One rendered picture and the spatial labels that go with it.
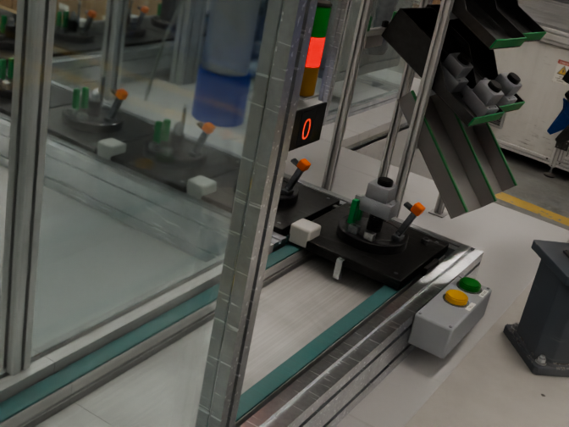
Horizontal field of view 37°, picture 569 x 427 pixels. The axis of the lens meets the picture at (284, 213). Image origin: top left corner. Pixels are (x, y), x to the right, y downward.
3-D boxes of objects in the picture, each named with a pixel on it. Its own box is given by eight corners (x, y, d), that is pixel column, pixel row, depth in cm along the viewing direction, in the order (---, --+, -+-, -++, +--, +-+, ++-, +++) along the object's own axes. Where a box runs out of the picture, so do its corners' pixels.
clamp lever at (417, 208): (404, 235, 163) (426, 207, 159) (400, 239, 161) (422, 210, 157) (390, 224, 163) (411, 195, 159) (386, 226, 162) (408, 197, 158)
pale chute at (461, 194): (481, 207, 187) (497, 200, 184) (450, 219, 177) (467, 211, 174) (428, 94, 190) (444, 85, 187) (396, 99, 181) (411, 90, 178)
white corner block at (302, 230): (318, 244, 163) (323, 224, 162) (306, 251, 159) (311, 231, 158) (298, 235, 165) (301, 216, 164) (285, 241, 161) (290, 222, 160)
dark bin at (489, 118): (498, 120, 180) (520, 95, 176) (467, 127, 170) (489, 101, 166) (414, 33, 189) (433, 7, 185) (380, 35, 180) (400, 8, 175)
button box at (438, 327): (483, 316, 159) (493, 287, 157) (443, 360, 142) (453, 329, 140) (450, 302, 162) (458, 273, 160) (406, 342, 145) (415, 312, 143)
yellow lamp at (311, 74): (319, 94, 144) (324, 66, 142) (304, 97, 140) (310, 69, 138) (295, 85, 146) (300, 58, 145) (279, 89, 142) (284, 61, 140)
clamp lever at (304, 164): (293, 191, 173) (312, 163, 169) (288, 193, 172) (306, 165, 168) (281, 179, 174) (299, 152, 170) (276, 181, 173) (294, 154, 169)
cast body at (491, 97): (490, 119, 178) (511, 94, 173) (479, 120, 174) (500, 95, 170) (466, 91, 181) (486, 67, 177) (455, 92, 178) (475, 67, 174)
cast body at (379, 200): (397, 215, 164) (406, 182, 161) (387, 221, 160) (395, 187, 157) (359, 200, 167) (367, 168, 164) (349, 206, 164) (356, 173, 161)
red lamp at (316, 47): (325, 65, 142) (330, 36, 140) (310, 69, 138) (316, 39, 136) (300, 58, 144) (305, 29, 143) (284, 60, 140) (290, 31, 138)
